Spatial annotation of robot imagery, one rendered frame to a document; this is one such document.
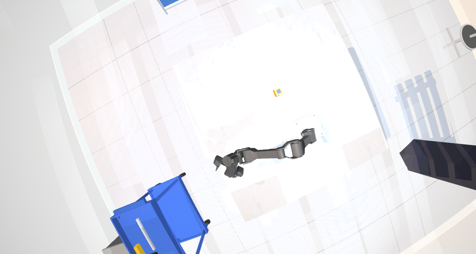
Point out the orange block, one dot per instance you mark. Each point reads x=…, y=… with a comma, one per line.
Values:
x=277, y=91

